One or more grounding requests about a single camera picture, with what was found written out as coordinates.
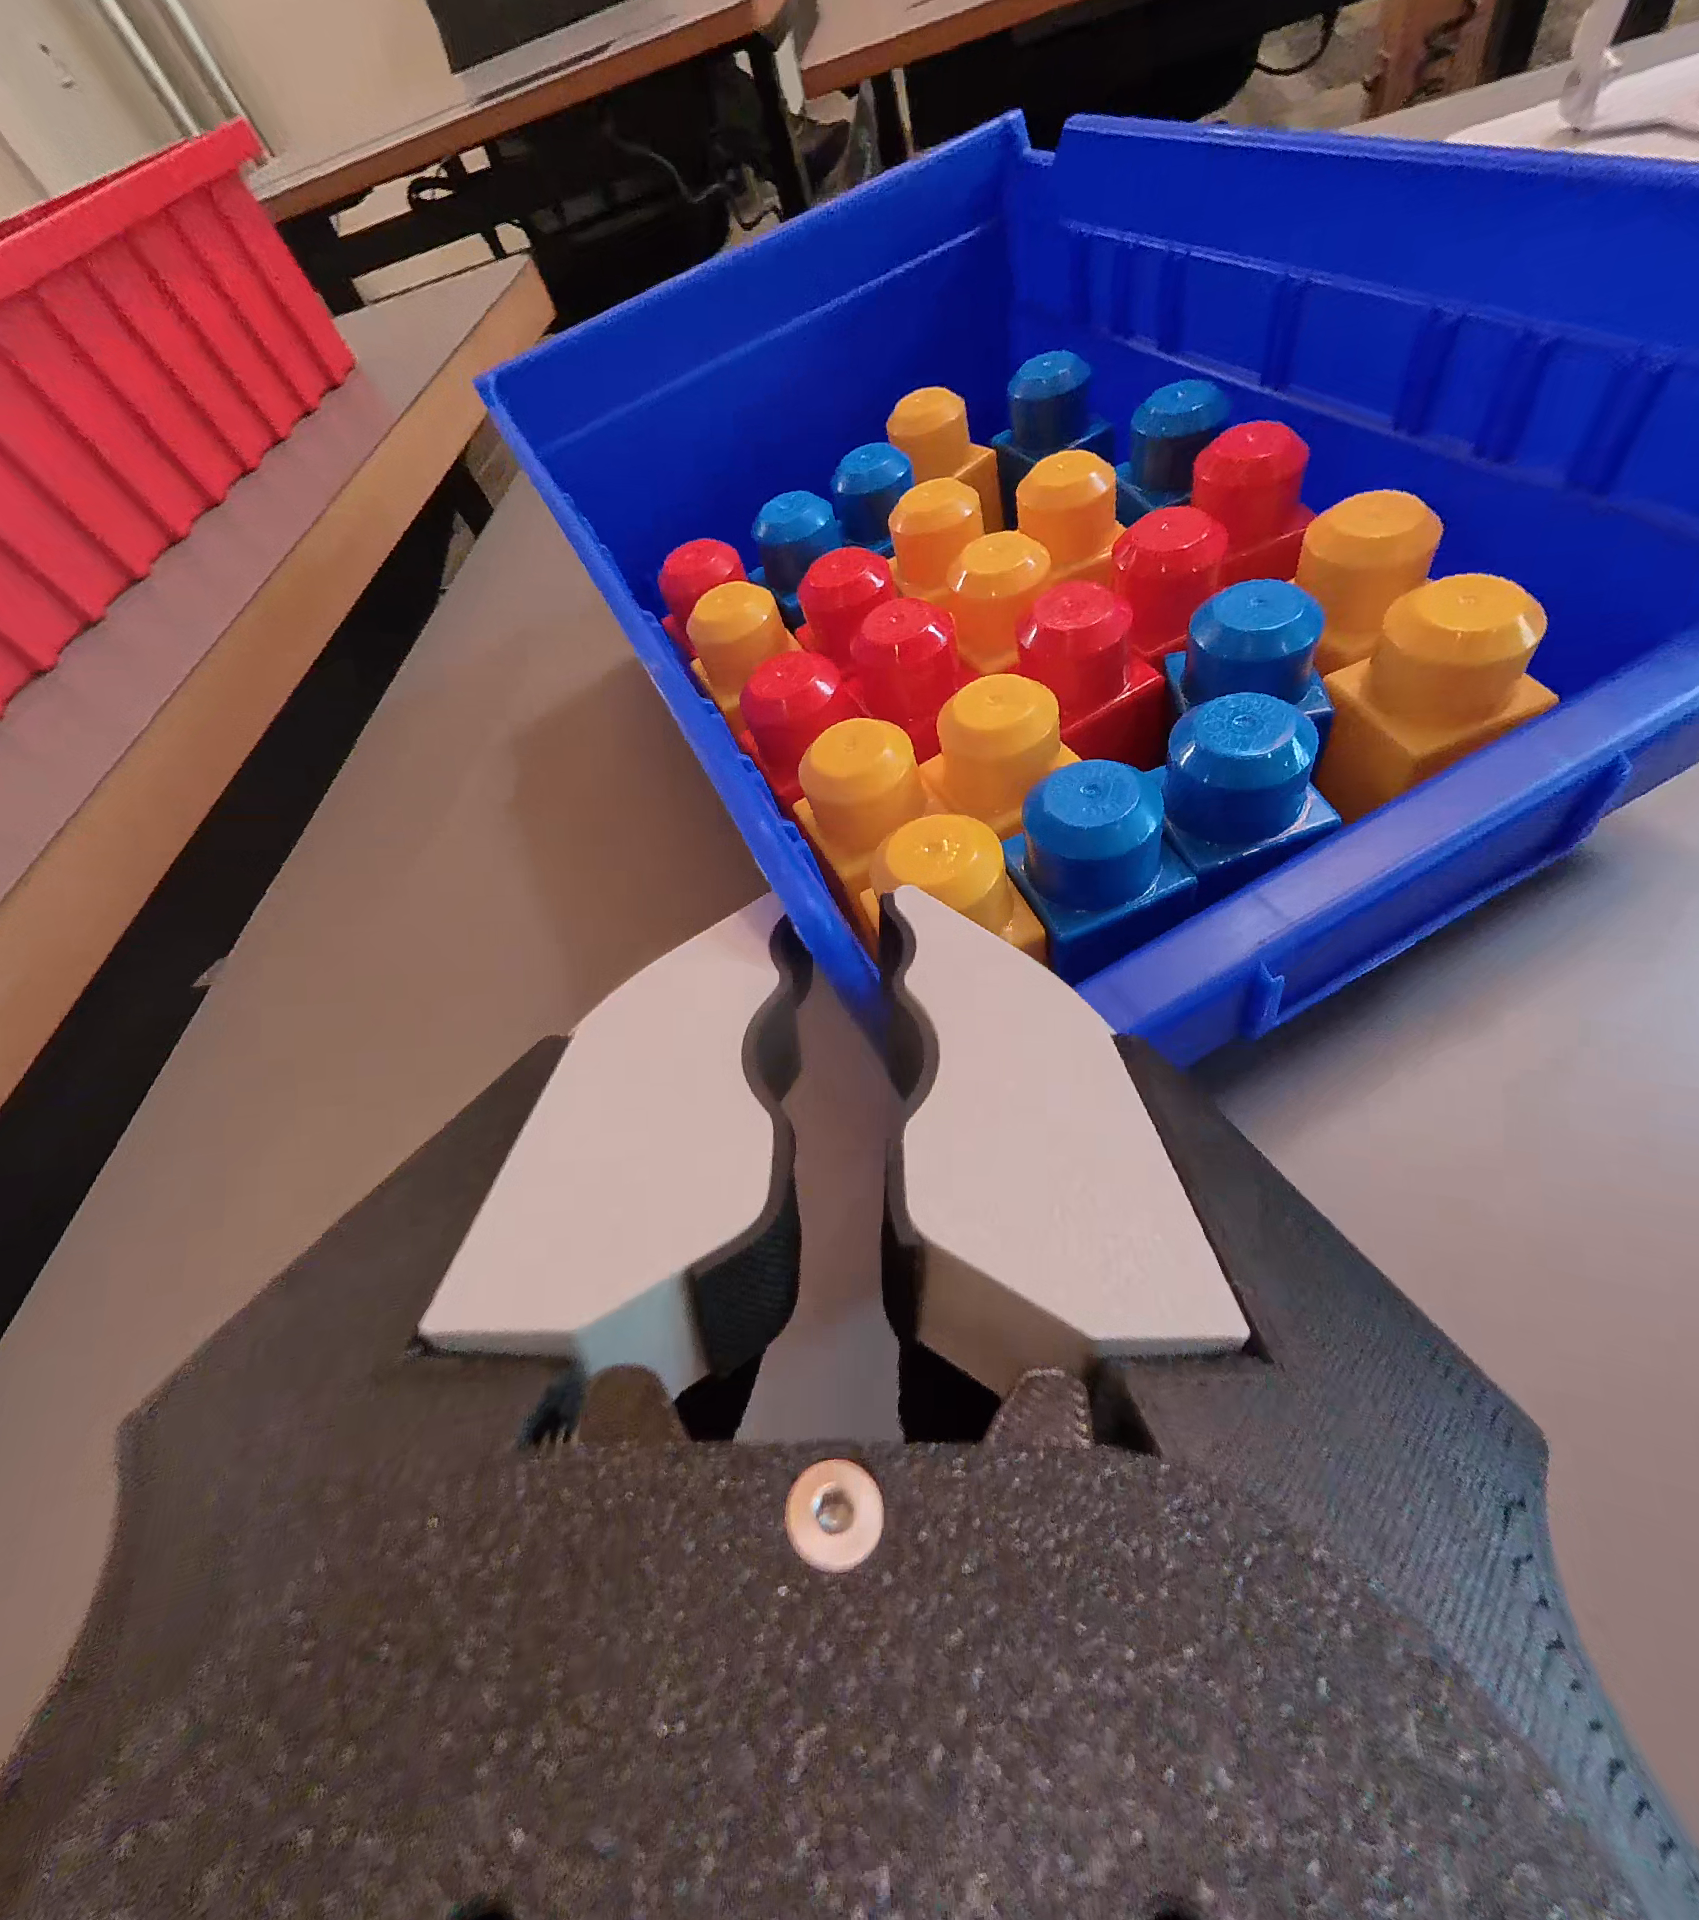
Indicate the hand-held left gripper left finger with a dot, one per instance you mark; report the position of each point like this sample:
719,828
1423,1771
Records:
624,1184

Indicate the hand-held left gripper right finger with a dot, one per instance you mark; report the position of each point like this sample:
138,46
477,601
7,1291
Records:
1058,1184

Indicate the pile of blocks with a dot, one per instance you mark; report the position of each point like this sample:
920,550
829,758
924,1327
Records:
1089,646

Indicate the blue plastic bin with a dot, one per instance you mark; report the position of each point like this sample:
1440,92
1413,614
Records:
1389,299

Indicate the red plastic bin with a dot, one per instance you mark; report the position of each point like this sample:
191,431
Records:
69,449

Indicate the wooden table with black legs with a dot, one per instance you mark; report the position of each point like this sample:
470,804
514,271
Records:
520,91

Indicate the white document stand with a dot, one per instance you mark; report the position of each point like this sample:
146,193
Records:
1674,104

